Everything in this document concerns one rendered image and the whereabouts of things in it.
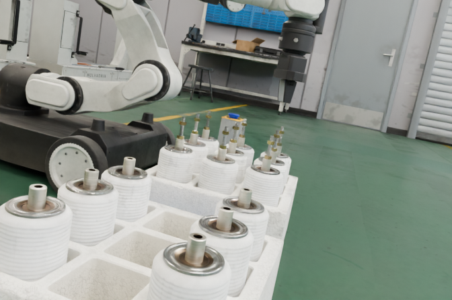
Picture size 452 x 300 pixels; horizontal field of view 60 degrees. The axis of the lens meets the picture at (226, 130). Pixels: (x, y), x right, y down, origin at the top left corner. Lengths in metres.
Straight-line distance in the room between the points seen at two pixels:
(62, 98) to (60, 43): 2.12
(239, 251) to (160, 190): 0.47
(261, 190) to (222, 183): 0.10
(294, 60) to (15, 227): 0.75
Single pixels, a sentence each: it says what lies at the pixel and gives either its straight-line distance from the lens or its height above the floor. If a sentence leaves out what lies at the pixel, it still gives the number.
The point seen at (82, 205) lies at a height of 0.24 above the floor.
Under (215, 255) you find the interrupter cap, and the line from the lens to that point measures 0.52.
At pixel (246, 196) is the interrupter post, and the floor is 0.27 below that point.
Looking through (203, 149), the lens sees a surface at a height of 0.25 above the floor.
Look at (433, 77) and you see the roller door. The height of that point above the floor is 0.87.
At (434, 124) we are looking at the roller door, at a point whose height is 0.25.
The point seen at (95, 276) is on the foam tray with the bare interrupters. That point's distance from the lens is 0.65.
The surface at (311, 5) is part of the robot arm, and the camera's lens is 1.06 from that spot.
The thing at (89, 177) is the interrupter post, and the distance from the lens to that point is 0.68.
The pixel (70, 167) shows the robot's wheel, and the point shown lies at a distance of 1.32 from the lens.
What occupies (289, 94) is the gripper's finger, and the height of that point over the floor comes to 0.45.
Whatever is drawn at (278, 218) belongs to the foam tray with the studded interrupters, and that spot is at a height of 0.16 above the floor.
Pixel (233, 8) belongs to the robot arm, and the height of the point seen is 0.73.
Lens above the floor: 0.48
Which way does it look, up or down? 9 degrees down
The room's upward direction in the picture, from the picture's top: 10 degrees clockwise
